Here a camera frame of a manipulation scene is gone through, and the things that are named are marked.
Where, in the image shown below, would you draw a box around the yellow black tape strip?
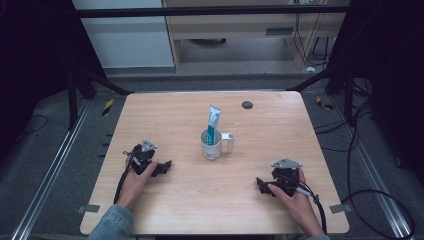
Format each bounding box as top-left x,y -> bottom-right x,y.
315,95 -> 334,112
101,98 -> 115,117

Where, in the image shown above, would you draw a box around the white cup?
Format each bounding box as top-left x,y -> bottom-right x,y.
199,128 -> 236,161

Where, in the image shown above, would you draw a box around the person's left hand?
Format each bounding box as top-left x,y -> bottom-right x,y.
115,156 -> 160,211

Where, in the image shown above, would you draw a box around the thin black floor cable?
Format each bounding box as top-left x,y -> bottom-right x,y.
23,114 -> 49,136

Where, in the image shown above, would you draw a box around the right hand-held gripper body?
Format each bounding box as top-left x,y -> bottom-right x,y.
270,158 -> 304,198

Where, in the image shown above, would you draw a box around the dark curtain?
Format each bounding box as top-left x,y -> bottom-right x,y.
0,0 -> 108,164
328,0 -> 424,188

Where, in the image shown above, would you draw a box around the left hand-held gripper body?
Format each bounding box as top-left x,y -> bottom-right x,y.
127,139 -> 159,176

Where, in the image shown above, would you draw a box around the grey metal table bracket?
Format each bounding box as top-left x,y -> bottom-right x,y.
329,203 -> 354,215
77,204 -> 101,214

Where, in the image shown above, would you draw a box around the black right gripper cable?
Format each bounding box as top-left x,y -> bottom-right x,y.
293,181 -> 329,236

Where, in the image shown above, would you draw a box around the aluminium floor rail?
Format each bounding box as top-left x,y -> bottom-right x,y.
329,96 -> 415,240
9,99 -> 93,240

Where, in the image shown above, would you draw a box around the teal and white toothpaste tube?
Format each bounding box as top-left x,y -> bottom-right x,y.
206,104 -> 222,147

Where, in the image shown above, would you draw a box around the black horizontal frame bar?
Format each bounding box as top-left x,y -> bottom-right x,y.
74,5 -> 350,19

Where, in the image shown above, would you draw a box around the person's right hand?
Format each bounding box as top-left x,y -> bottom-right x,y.
268,168 -> 325,238

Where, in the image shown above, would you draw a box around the black looped floor cable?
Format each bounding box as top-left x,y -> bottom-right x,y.
339,103 -> 416,240

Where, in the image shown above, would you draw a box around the black cables under desk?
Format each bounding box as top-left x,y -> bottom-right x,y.
293,13 -> 334,69

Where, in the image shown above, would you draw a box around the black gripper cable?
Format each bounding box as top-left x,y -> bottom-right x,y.
293,181 -> 329,236
113,151 -> 135,205

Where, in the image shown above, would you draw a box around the white cabinet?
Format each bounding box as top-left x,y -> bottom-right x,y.
71,0 -> 176,69

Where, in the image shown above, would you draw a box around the light wooden desk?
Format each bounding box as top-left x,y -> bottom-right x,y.
162,0 -> 348,73

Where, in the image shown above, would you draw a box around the black metal stand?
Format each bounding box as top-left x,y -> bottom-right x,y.
286,63 -> 356,128
66,63 -> 134,131

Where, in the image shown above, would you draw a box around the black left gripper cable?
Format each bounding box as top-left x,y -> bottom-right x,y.
113,151 -> 135,205

